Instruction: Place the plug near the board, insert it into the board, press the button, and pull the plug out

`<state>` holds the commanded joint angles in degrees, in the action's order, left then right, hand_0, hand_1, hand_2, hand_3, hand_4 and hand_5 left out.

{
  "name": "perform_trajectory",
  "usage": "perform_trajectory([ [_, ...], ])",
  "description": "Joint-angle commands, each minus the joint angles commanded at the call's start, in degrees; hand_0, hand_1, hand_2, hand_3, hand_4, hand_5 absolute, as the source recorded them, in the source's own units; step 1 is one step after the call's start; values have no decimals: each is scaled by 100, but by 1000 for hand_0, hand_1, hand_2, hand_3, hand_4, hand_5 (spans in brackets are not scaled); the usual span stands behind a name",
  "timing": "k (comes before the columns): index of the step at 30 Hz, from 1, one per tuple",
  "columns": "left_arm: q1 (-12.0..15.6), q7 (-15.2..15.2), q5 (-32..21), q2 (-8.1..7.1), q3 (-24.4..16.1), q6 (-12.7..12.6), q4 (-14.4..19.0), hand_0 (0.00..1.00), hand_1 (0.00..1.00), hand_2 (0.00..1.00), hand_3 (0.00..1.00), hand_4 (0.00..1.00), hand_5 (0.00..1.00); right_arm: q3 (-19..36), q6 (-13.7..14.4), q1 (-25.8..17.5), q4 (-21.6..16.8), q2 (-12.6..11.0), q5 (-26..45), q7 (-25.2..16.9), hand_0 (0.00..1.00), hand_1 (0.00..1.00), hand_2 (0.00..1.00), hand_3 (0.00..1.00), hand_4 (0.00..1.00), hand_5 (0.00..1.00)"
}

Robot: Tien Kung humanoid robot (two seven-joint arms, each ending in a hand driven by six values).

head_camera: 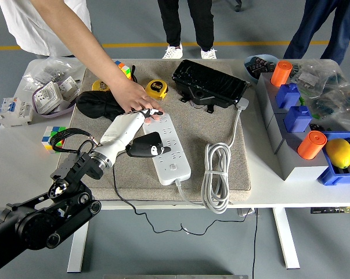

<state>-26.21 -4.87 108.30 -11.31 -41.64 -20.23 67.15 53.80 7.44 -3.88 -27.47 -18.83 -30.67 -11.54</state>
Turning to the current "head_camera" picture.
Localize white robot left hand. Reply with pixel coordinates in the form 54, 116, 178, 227
93, 108, 172, 169

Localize person's left hand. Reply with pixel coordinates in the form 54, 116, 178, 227
109, 78, 164, 124

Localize black power adapter plug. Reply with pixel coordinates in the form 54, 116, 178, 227
133, 131, 164, 151

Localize white power strip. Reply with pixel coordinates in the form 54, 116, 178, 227
142, 113, 192, 186

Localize colourful puzzle cube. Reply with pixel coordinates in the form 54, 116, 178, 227
114, 60, 132, 80
41, 126, 67, 153

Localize black cloth pouch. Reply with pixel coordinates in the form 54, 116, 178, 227
75, 91, 126, 121

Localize grey-brown mat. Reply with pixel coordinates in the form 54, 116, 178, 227
52, 59, 252, 203

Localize black table control panel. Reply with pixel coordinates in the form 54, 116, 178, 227
310, 206, 350, 214

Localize black wrapped electronic device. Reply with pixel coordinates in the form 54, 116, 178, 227
171, 59, 250, 114

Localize white table leg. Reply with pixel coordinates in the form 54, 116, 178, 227
272, 208, 301, 270
66, 209, 91, 274

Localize person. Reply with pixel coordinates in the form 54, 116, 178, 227
283, 0, 350, 65
0, 0, 92, 58
157, 0, 218, 60

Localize clear bag of screws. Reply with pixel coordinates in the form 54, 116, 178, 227
23, 55, 87, 91

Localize blue plastic bin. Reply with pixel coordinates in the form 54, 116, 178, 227
317, 130, 350, 186

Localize white circuit breaker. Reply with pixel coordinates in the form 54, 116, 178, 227
0, 97, 34, 128

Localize blue bowl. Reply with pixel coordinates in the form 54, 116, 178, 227
243, 54, 280, 81

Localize grey storage box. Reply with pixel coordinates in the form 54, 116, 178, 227
266, 112, 317, 155
255, 71, 302, 126
275, 130, 330, 181

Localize yellow lemon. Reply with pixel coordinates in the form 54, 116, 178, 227
325, 138, 350, 169

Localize grey under-table box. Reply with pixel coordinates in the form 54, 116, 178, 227
237, 208, 259, 217

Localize dark circuit boards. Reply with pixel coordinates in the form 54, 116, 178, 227
246, 57, 276, 75

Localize orange cylinder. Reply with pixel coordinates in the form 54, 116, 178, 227
297, 130, 328, 160
270, 60, 293, 87

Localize blue plastic block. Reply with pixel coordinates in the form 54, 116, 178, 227
283, 105, 312, 133
275, 83, 301, 110

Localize clear bag of electronic parts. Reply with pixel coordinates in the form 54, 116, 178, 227
290, 59, 350, 99
308, 87, 350, 131

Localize yellow tape measure with strap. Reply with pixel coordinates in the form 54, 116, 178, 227
130, 65, 169, 101

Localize thin black adapter cord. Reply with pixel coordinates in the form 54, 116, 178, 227
112, 150, 252, 236

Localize white wall socket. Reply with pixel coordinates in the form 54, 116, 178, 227
57, 76, 80, 101
33, 81, 62, 115

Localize white power strip cable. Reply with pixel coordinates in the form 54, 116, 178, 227
174, 98, 250, 215

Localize black hanging cable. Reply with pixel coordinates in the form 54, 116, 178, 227
251, 208, 258, 279

